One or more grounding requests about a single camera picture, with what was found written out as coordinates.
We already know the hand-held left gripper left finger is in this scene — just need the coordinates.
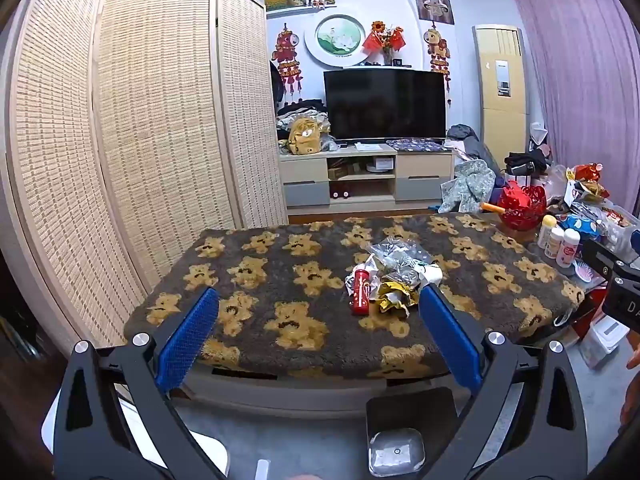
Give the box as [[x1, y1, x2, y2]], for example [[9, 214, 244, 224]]
[[52, 287, 236, 480]]

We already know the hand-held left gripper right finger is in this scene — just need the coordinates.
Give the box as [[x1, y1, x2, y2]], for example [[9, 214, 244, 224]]
[[419, 284, 590, 480]]

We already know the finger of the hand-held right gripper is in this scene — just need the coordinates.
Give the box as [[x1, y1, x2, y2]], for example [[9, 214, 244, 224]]
[[584, 237, 640, 281]]

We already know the small white tissue ball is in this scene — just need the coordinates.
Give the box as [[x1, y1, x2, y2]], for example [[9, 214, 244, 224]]
[[414, 262, 443, 288]]

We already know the yellow wrapper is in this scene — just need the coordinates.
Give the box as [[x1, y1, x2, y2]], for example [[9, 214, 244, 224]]
[[375, 280, 418, 318]]

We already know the silver foil wrapper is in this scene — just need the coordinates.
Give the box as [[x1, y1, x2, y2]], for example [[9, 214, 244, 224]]
[[382, 267, 421, 288]]

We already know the black trash bin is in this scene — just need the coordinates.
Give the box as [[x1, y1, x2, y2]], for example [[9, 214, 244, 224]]
[[365, 386, 461, 478]]

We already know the clear plastic blister pack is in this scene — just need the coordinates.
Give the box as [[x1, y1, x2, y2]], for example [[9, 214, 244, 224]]
[[369, 239, 433, 267]]

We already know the large white paper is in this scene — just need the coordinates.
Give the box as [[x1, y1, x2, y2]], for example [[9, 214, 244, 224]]
[[346, 254, 383, 297]]

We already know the person's right hand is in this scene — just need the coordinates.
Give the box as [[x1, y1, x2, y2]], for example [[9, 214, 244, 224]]
[[619, 342, 640, 428]]

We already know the white bottle red label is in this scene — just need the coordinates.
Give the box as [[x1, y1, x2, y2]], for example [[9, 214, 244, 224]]
[[556, 229, 581, 267]]

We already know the clear plastic box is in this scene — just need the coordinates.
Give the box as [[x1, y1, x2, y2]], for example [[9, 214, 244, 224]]
[[597, 210, 640, 256]]

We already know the blue snack packet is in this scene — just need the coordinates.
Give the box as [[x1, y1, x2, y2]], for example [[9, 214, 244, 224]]
[[557, 212, 603, 241]]

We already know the white storage box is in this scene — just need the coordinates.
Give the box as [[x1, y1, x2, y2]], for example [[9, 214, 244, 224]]
[[577, 317, 631, 368]]

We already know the plain white bottle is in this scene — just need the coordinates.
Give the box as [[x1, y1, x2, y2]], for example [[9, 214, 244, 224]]
[[544, 226, 565, 259]]

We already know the cream bottle yellow cap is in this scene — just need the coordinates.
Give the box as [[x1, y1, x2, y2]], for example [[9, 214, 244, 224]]
[[537, 215, 558, 251]]

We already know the red gold snack bag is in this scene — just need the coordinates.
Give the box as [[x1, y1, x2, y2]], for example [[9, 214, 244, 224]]
[[565, 162, 611, 201]]

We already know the red woven basket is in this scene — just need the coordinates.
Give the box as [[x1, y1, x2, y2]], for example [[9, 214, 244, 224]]
[[497, 182, 548, 231]]

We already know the brown bear printed blanket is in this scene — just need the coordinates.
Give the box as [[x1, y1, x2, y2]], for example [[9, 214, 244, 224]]
[[124, 212, 586, 380]]

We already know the black bag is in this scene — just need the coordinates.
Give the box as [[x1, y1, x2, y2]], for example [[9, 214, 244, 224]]
[[505, 150, 548, 176]]

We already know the clear plastic container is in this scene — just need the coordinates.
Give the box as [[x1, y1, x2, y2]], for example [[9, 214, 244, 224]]
[[369, 427, 427, 477]]

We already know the grey green patterned cloth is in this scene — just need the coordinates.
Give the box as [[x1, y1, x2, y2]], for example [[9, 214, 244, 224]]
[[440, 159, 505, 213]]

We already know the beige television cabinet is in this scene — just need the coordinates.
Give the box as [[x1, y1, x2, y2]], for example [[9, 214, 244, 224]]
[[278, 142, 457, 211]]

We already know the dark grey jacket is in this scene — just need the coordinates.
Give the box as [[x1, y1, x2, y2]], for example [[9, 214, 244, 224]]
[[446, 124, 501, 171]]

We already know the beige standing air conditioner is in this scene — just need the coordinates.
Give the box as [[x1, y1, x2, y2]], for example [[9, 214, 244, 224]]
[[472, 25, 531, 158]]

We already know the dark patterned cloth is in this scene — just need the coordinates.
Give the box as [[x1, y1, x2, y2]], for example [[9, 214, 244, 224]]
[[386, 137, 446, 152]]

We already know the purple curtain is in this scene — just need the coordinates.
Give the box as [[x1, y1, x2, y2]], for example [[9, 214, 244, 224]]
[[505, 0, 640, 201]]

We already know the yellow backpack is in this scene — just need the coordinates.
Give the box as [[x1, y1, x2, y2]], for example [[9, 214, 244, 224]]
[[287, 117, 323, 156]]

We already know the woven folding screen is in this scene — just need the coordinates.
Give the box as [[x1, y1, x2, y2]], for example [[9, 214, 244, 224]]
[[5, 0, 291, 351]]

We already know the black flat television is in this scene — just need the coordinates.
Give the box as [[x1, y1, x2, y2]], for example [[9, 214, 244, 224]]
[[323, 67, 447, 142]]

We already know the pile of clothes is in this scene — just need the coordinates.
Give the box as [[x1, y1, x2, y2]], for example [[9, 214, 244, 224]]
[[276, 100, 332, 155]]

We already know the red horse hanging ornament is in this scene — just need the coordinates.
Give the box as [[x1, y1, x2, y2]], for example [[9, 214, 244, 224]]
[[424, 22, 452, 106]]

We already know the red fish hanging ornament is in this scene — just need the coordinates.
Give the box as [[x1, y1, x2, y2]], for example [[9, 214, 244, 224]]
[[272, 22, 304, 93]]

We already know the sunflower vase with red flags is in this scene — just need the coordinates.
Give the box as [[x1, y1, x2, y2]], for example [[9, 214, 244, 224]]
[[362, 20, 405, 67]]

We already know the round white wall plate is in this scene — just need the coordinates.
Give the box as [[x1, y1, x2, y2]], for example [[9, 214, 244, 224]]
[[304, 14, 367, 68]]

